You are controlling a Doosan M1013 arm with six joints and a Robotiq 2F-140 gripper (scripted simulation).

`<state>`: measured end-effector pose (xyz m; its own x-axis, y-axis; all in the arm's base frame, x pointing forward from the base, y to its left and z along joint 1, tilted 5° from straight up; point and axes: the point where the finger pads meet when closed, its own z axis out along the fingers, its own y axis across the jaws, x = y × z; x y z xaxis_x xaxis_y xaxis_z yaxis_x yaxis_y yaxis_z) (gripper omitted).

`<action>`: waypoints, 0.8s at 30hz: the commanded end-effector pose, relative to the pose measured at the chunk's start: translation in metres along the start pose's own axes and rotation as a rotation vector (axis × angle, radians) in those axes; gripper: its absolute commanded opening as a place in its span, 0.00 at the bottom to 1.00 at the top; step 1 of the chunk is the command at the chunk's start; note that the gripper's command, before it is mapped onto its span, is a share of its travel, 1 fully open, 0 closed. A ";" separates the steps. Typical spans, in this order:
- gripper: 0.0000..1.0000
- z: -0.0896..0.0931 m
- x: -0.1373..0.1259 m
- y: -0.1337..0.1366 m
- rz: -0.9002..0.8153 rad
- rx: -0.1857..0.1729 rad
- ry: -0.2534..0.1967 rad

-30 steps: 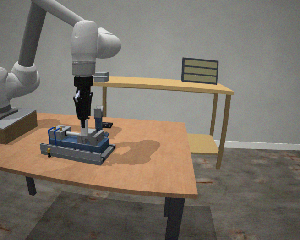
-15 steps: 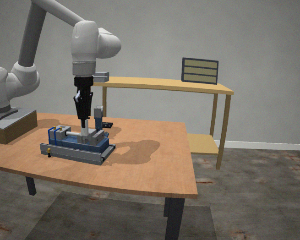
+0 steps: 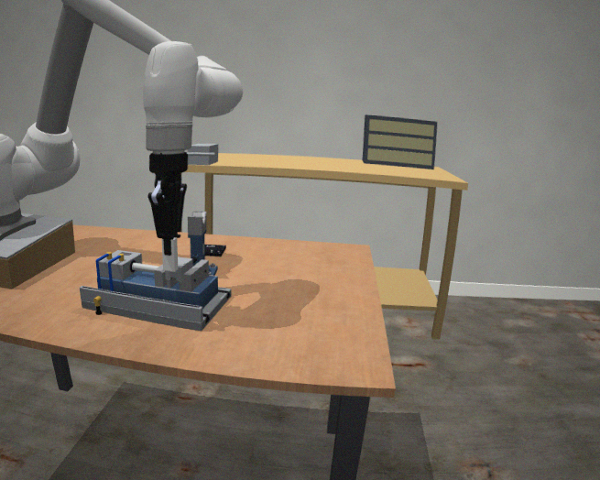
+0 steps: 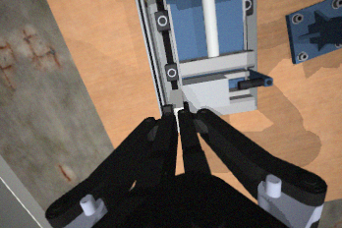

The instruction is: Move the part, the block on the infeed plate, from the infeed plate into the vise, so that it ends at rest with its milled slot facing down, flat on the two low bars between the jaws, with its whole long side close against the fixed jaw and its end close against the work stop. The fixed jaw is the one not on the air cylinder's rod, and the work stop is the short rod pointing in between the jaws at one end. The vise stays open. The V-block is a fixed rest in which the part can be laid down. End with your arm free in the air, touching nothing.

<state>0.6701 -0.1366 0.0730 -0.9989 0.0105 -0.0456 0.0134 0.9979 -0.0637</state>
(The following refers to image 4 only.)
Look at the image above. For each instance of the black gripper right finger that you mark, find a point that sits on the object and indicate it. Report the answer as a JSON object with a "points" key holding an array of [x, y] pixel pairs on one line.
{"points": [[292, 194]]}

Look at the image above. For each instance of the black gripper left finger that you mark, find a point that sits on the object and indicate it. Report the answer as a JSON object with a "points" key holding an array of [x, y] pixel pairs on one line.
{"points": [[151, 146]]}

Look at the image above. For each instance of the grey metal block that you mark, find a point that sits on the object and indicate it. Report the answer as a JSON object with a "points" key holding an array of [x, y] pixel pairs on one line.
{"points": [[206, 92]]}

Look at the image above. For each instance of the grey flat bar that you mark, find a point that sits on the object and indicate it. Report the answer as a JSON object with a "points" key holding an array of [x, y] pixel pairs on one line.
{"points": [[230, 75], [234, 91]]}

